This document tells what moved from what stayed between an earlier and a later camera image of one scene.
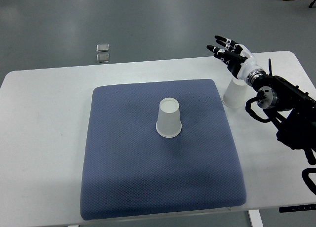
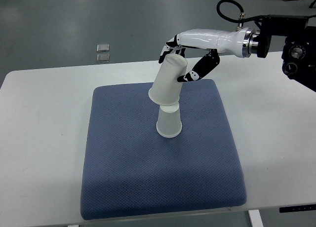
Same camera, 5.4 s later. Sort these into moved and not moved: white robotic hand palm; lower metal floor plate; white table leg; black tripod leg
Moved: white robotic hand palm
Not moved: black tripod leg; lower metal floor plate; white table leg
